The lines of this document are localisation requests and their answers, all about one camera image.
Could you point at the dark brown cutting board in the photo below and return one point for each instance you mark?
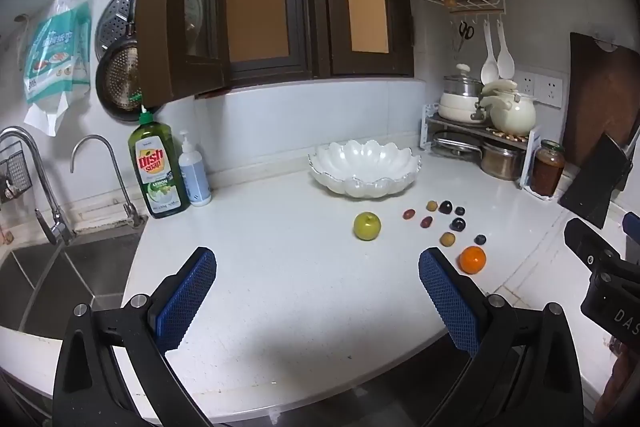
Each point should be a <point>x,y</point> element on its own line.
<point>600,97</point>

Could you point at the orange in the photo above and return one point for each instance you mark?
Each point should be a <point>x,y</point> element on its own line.
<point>473,260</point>

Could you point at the black scissors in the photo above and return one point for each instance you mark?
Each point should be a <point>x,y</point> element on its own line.
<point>466,32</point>

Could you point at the slim curved steel faucet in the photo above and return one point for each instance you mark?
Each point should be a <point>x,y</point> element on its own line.
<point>117,177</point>

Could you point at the patterned trivet mat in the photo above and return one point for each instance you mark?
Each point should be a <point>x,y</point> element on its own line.
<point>510,136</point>

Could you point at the white scalloped bowl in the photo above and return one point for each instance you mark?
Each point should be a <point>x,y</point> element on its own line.
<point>365,167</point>

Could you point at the hanging printed plastic bag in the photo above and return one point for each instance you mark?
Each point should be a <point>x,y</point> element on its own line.
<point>55,57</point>

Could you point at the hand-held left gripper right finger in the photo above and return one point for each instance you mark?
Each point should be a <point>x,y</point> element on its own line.
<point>450,302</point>

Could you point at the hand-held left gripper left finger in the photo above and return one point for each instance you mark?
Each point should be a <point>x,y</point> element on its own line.
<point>182,302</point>

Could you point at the cream kettle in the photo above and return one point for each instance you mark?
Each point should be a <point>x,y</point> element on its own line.
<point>512,114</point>

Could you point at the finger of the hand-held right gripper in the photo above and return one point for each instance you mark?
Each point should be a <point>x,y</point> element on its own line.
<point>633,227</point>
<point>582,237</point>

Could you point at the white wall socket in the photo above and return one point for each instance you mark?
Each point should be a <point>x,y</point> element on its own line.
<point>522,84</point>
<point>549,92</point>

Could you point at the open brown window sash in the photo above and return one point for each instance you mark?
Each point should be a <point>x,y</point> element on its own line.
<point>160,32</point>

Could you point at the perforated steel steamer plate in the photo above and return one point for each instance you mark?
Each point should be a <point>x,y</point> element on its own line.
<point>115,22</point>

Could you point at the hanging black frying pan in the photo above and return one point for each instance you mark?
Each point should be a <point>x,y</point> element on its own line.
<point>117,79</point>

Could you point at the steel rimmed pot lid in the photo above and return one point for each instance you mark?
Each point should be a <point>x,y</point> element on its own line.
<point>455,144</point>

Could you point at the steel kitchen sink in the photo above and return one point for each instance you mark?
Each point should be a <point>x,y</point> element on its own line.
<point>55,277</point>

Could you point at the white rice spoon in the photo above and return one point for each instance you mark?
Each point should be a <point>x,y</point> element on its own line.
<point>489,69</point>
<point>506,62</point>

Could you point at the cream cooking pot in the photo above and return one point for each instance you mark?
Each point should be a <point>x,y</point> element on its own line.
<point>457,107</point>

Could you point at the white pump soap bottle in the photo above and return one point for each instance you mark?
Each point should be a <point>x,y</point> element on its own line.
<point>194,177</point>

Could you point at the green apple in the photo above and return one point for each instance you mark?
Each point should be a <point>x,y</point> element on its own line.
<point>367,226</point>

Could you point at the green dish soap bottle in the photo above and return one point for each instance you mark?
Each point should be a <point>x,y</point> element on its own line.
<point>157,172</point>

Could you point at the grey corner shelf rack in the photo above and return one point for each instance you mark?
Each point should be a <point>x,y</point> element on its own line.
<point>527,162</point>

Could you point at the person's right hand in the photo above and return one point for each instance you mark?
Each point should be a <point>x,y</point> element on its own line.
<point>620,377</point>

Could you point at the black cleaver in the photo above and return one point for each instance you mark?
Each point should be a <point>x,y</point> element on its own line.
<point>592,187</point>

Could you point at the steel steamer with lid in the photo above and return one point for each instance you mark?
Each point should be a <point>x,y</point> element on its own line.
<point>460,84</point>

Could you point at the tall steel kitchen faucet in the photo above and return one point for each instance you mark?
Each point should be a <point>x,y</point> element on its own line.
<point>47,202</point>

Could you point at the steel pot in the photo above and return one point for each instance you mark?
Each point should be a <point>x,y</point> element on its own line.
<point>500,162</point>

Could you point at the glass jar of sauce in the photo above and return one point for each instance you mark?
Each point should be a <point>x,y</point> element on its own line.
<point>547,172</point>

